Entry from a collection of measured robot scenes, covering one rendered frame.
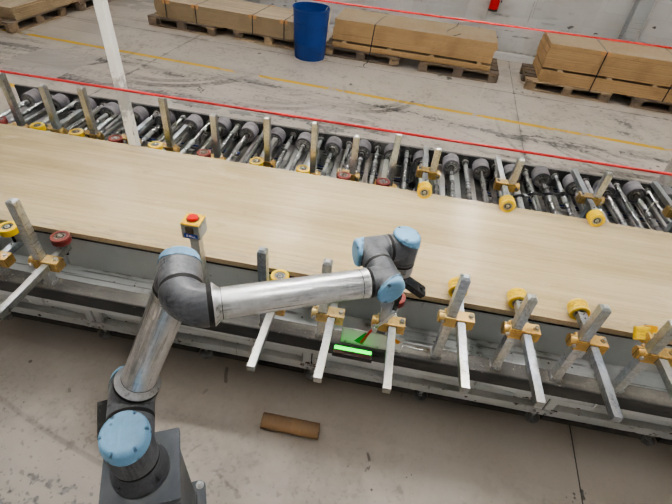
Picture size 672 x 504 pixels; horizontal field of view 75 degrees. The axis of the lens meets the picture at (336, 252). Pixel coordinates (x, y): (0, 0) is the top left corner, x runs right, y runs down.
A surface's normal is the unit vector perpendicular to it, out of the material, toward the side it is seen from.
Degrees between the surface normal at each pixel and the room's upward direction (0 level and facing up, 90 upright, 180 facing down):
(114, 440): 5
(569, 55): 90
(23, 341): 0
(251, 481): 0
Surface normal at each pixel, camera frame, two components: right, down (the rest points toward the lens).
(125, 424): 0.11, -0.69
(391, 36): -0.22, 0.63
